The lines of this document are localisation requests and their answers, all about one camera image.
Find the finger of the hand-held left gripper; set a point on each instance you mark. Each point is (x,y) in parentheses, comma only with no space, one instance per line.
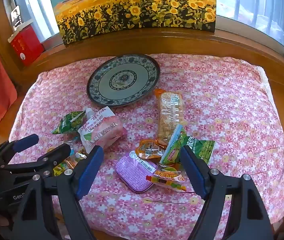
(26,142)
(57,152)

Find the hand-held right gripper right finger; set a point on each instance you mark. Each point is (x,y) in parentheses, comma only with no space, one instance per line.
(192,171)

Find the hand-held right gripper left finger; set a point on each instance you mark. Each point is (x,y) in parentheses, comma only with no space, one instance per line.
(89,173)

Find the large green pea packet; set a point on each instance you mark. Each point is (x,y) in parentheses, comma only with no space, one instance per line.
(204,150)

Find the orange gummy candy packet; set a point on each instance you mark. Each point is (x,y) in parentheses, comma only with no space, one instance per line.
(167,176)

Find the small green snack packet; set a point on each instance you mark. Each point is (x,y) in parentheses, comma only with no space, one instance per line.
(69,122)

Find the blue-edged cookie packet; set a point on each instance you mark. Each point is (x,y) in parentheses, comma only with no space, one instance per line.
(173,142)

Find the purple candy tin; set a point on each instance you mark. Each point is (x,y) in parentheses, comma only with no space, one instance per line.
(132,172)

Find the pink white drink pouch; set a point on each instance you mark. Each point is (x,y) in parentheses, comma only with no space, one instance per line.
(102,130)

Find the orange jelly packet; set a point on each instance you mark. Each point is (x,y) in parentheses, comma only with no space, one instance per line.
(149,148)

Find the clear cracker pack orange ends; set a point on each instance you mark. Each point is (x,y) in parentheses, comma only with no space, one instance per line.
(169,112)

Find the blue patterned ceramic plate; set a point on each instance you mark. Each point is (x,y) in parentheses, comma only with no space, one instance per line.
(122,80)

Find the pink floral blanket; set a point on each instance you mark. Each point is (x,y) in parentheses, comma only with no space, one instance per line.
(231,117)

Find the red box white lid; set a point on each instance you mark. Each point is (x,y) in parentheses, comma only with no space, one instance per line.
(27,47)

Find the small upright card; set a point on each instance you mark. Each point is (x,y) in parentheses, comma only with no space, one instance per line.
(16,16)

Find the wooden window ledge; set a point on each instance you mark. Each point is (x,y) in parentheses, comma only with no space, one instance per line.
(157,45)

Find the sunflower field painting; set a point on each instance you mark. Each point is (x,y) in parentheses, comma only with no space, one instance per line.
(132,10)

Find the white framed window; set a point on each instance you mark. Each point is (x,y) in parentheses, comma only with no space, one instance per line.
(244,0)

